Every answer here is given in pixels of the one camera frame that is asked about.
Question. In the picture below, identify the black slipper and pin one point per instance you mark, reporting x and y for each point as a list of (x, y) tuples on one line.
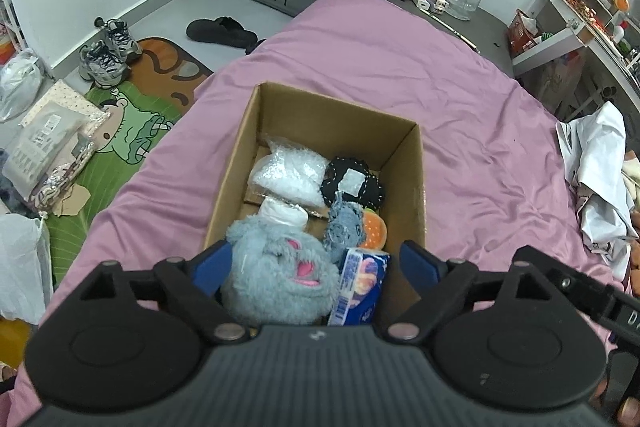
[(224, 31)]

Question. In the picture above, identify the clear bag white beads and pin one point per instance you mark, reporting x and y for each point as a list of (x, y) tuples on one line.
[(290, 172)]

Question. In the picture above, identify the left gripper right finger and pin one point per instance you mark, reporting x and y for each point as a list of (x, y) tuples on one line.
[(442, 286)]

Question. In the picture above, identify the pink bed sheet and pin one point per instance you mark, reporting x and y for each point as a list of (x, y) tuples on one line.
[(471, 167)]

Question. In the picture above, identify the small white wrapped bundle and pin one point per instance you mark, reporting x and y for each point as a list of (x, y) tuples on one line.
[(283, 213)]

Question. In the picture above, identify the orange burger plush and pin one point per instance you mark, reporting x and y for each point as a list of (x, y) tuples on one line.
[(374, 230)]

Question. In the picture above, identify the green cartoon floor mat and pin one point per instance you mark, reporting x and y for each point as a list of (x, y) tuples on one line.
[(136, 123)]

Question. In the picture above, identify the black knitted frame coaster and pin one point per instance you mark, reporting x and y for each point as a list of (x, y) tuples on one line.
[(352, 178)]

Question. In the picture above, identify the white desk shelf unit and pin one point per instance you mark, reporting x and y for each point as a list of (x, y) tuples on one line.
[(588, 24)]

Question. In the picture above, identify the white crumpled clothes pile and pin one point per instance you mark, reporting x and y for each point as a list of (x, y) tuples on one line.
[(593, 150)]

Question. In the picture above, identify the blue knitted coaster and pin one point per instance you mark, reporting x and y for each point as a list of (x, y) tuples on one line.
[(344, 230)]

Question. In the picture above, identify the brown cardboard box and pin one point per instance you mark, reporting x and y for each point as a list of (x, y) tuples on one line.
[(391, 146)]

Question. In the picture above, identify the white plastic bag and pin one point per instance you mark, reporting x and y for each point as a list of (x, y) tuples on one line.
[(21, 80)]

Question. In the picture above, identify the grey-blue plush toy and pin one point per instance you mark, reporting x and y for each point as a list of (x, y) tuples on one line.
[(279, 275)]

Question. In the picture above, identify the blue planet tissue pack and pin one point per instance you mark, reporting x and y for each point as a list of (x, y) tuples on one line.
[(361, 282)]

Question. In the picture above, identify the grey sneaker near wall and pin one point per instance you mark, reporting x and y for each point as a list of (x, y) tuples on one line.
[(116, 34)]

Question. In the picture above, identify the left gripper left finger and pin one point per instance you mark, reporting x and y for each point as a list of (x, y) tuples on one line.
[(190, 288)]

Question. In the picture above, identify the packaged bedding stack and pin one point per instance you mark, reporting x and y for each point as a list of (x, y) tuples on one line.
[(55, 141)]

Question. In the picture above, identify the grey sneaker front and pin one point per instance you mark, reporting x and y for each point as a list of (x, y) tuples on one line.
[(102, 66)]

